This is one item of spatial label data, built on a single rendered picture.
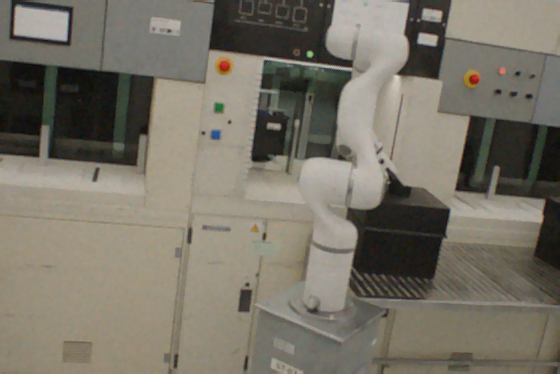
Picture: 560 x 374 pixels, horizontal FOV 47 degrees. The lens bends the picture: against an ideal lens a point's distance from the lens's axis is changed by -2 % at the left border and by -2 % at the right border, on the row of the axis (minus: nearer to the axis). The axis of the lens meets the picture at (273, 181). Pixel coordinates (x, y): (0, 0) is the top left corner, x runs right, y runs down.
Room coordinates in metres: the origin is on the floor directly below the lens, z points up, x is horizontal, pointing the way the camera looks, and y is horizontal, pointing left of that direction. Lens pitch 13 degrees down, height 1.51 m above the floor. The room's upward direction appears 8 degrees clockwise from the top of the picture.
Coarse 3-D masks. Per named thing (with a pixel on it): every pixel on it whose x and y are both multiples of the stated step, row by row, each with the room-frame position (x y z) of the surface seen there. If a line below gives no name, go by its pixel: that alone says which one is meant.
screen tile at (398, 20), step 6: (378, 6) 2.45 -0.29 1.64; (384, 6) 2.45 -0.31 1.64; (390, 6) 2.46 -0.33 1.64; (396, 6) 2.46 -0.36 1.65; (402, 6) 2.47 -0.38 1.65; (372, 12) 2.44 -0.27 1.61; (378, 12) 2.45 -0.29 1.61; (384, 12) 2.45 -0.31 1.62; (390, 12) 2.46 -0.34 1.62; (396, 12) 2.46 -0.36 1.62; (396, 18) 2.46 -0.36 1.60; (402, 18) 2.47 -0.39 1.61; (384, 24) 2.45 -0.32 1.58; (390, 24) 2.46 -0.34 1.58; (396, 24) 2.46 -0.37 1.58; (402, 24) 2.47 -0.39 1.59
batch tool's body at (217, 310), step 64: (320, 0) 2.40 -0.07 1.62; (448, 0) 2.51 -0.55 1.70; (256, 64) 2.36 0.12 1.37; (320, 64) 2.49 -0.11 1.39; (384, 128) 2.63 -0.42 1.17; (192, 192) 2.32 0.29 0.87; (256, 192) 2.47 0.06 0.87; (192, 256) 2.32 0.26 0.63; (256, 256) 2.37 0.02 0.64; (192, 320) 2.32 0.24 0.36; (256, 320) 2.38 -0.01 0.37; (384, 320) 2.51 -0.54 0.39
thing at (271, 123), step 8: (264, 96) 2.97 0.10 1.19; (264, 104) 2.97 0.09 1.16; (280, 112) 3.07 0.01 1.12; (256, 120) 2.88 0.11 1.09; (264, 120) 2.89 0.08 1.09; (272, 120) 2.90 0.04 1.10; (280, 120) 2.91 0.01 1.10; (256, 128) 2.88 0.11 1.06; (264, 128) 2.89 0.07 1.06; (272, 128) 2.90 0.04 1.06; (280, 128) 2.91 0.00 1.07; (256, 136) 2.89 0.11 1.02; (264, 136) 2.89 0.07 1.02; (272, 136) 2.90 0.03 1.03; (280, 136) 2.91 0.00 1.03; (256, 144) 2.89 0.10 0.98; (264, 144) 2.90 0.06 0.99; (272, 144) 2.90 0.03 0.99; (280, 144) 2.91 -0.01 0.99; (256, 152) 2.89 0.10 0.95; (264, 152) 2.90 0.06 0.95; (272, 152) 2.90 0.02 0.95; (280, 152) 2.91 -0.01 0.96
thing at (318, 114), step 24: (240, 0) 2.33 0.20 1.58; (264, 0) 2.35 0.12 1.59; (288, 0) 2.37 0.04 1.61; (312, 0) 2.39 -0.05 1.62; (264, 24) 2.35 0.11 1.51; (288, 24) 2.37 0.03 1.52; (312, 24) 2.39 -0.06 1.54; (288, 96) 3.31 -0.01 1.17; (312, 96) 3.27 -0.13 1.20; (288, 120) 3.31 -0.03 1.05; (312, 120) 3.34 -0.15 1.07; (336, 120) 3.32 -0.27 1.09; (288, 144) 3.31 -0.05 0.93; (312, 144) 3.34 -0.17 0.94
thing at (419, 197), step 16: (384, 192) 2.16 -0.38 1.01; (416, 192) 2.23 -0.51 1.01; (352, 208) 2.20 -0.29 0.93; (384, 208) 2.03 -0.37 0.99; (400, 208) 2.04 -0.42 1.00; (416, 208) 2.04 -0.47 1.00; (432, 208) 2.05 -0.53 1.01; (448, 208) 2.07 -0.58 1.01; (368, 224) 2.02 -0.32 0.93; (384, 224) 2.03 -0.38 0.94; (400, 224) 2.04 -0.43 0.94; (416, 224) 2.05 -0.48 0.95; (432, 224) 2.05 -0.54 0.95
